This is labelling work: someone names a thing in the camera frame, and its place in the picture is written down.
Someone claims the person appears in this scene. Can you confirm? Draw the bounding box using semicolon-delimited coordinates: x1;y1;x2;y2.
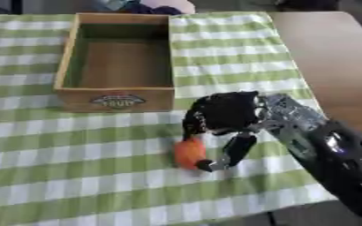
88;0;197;16

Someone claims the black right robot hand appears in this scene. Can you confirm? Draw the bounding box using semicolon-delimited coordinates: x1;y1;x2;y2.
181;90;268;173

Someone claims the tan cardboard box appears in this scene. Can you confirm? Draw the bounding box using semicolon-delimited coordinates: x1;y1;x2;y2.
52;12;177;114

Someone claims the orange toy fruit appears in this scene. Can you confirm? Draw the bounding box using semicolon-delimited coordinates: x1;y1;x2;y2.
171;137;209;171

